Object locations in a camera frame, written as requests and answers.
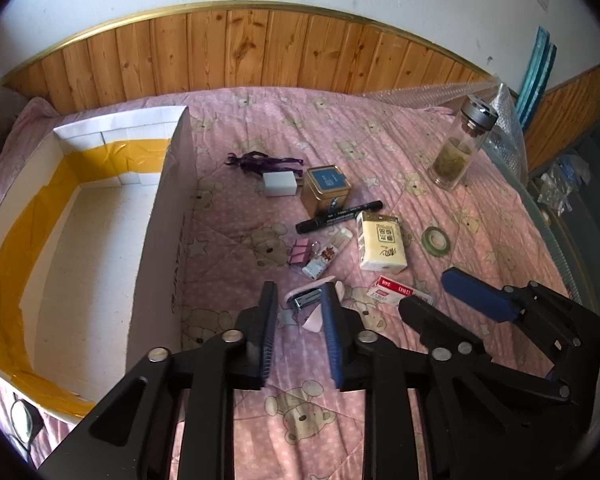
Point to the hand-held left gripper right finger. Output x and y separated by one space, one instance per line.
332 340

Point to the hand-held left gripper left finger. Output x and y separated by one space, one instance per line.
266 345

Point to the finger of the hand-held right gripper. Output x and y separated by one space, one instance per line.
430 317
480 295

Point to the red white staples box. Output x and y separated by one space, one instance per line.
395 292

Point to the pink stapler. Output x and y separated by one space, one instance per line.
305 297

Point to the green tape roll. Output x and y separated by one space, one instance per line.
448 242

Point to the cream tissue pack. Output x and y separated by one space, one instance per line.
380 245

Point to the black marker pen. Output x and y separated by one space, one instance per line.
330 217

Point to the gold tin blue lid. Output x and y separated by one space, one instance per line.
325 195

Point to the white cardboard box yellow tape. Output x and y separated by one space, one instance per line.
95 240

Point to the small patterned packet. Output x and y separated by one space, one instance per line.
330 250

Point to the pink bear print blanket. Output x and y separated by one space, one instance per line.
230 220

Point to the glass tea bottle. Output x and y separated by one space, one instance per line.
452 160

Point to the clear plastic bags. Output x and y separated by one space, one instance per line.
562 175

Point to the clear bubble wrap roll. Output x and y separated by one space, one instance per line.
507 145

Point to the white charger plug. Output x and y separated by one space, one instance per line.
280 185

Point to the teal blue sticks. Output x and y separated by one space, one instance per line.
535 75

